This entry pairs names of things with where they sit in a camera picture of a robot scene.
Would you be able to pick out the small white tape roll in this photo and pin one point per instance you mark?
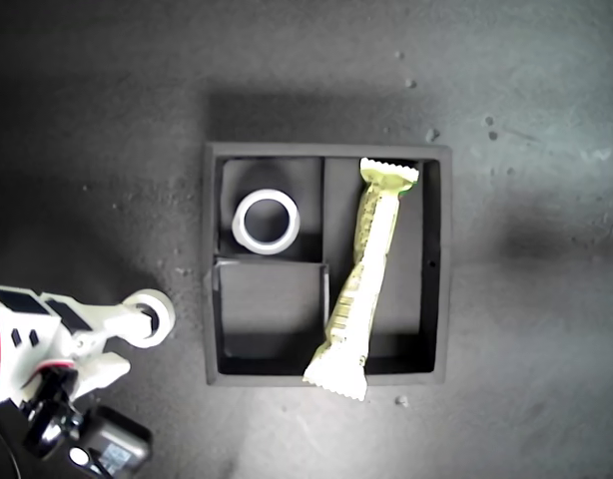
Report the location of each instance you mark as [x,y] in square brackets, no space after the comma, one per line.
[164,310]

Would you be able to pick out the large white tape roll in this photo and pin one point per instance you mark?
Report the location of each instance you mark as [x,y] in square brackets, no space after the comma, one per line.
[239,224]

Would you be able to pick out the snack bar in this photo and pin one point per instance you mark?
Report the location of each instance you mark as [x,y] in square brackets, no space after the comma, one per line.
[371,249]

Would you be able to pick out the black compartment tray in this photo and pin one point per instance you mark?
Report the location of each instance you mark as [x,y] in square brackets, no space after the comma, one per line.
[271,309]

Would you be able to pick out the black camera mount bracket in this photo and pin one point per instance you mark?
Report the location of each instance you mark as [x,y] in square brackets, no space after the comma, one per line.
[52,414]

